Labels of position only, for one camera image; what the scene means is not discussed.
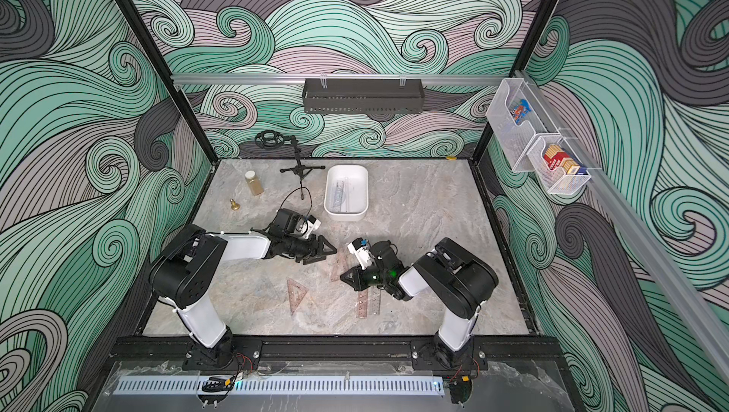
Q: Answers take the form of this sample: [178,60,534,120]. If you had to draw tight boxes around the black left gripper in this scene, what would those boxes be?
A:
[283,234,336,264]

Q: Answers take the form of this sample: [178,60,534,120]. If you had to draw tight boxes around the long clear ruler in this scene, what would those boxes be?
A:
[368,289,382,317]

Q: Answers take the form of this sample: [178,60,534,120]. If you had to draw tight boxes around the long pink ruler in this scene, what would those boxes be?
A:
[356,290,369,319]

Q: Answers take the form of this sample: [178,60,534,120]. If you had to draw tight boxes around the clear semicircle protractor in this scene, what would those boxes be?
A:
[330,183,347,213]

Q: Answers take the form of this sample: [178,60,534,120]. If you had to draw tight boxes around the white plastic storage box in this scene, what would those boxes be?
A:
[324,164,369,222]

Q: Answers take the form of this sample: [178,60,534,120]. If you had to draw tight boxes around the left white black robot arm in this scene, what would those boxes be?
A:
[148,224,337,349]

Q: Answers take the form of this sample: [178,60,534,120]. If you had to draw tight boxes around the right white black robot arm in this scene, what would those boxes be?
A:
[340,237,499,355]

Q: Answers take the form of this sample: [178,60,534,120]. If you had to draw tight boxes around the red box in bin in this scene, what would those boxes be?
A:
[543,144,579,174]

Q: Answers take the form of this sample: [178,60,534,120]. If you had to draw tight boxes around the spice jar with white lid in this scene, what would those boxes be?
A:
[244,170,264,196]

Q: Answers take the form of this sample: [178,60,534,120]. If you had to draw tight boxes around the black tripod headphone stand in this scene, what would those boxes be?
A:
[254,129,326,199]

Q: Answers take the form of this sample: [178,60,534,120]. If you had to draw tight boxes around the blue red packet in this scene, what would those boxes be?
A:
[508,99,533,125]

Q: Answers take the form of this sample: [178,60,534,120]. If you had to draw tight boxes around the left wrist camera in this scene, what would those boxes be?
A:
[268,208,321,239]

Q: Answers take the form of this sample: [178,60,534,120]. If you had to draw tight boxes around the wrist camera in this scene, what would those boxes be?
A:
[268,208,321,239]
[347,237,373,270]

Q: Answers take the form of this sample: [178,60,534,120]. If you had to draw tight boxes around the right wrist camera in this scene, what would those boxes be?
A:
[347,237,373,270]

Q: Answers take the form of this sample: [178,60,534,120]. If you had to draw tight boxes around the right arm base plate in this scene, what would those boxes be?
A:
[410,337,488,372]

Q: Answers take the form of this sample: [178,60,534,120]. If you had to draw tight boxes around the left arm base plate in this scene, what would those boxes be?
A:
[182,338,262,373]

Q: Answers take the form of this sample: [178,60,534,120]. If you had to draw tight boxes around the aluminium rail back wall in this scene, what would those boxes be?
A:
[170,73,514,88]

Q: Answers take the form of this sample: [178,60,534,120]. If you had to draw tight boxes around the aluminium rail wall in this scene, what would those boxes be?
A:
[170,73,514,88]
[514,69,729,379]

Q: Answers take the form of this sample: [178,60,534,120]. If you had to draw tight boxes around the black front frame beam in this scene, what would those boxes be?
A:
[109,335,562,363]

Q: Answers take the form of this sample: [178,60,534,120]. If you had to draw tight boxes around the clear wall bin lower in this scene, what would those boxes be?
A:
[527,134,592,197]

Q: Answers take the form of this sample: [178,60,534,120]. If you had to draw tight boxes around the clear wall bin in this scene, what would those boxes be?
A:
[527,134,592,197]
[487,78,556,172]

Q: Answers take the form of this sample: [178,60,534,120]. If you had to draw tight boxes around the clear wall bin upper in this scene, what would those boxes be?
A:
[487,78,556,172]

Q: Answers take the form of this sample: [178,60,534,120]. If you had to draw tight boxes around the white slotted cable duct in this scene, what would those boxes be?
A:
[111,375,445,397]

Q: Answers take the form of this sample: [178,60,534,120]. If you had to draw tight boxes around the aluminium rail right wall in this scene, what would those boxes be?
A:
[514,69,729,379]

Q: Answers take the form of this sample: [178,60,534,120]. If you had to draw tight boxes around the black vertical frame post left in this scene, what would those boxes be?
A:
[114,0,220,166]

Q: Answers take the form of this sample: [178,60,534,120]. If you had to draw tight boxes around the black vertical frame post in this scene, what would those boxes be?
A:
[114,0,220,166]
[471,0,582,161]

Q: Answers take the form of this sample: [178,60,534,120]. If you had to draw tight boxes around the black vertical frame post right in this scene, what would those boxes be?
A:
[471,0,582,161]

